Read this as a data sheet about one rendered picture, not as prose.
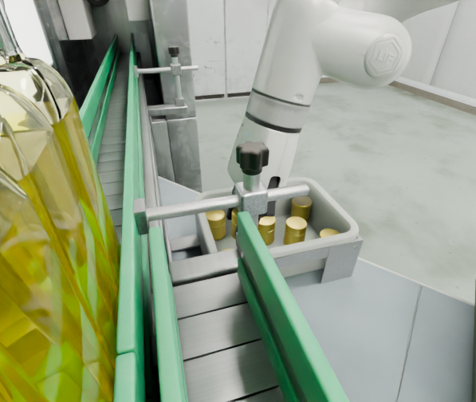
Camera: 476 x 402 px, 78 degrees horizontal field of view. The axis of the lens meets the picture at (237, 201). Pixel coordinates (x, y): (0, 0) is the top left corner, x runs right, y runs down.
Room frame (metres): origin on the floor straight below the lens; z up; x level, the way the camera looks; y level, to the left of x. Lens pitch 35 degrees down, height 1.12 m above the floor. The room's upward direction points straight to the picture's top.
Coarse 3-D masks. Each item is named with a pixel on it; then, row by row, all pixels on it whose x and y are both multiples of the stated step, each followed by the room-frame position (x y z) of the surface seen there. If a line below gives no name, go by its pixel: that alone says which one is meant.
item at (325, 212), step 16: (208, 192) 0.42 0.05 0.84; (224, 192) 0.43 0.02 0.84; (320, 192) 0.43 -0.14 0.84; (288, 208) 0.46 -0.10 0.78; (320, 208) 0.41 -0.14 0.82; (336, 208) 0.38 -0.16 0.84; (208, 224) 0.34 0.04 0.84; (320, 224) 0.40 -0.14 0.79; (336, 224) 0.36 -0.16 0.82; (352, 224) 0.34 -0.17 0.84; (208, 240) 0.30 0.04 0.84; (224, 240) 0.38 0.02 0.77; (320, 240) 0.30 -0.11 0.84; (336, 240) 0.30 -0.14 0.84; (272, 256) 0.28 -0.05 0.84
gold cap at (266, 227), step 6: (264, 216) 0.39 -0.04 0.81; (264, 222) 0.38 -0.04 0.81; (270, 222) 0.38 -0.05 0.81; (258, 228) 0.37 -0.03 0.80; (264, 228) 0.37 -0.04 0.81; (270, 228) 0.37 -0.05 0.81; (264, 234) 0.37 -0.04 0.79; (270, 234) 0.37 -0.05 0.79; (264, 240) 0.37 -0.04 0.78; (270, 240) 0.37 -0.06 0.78
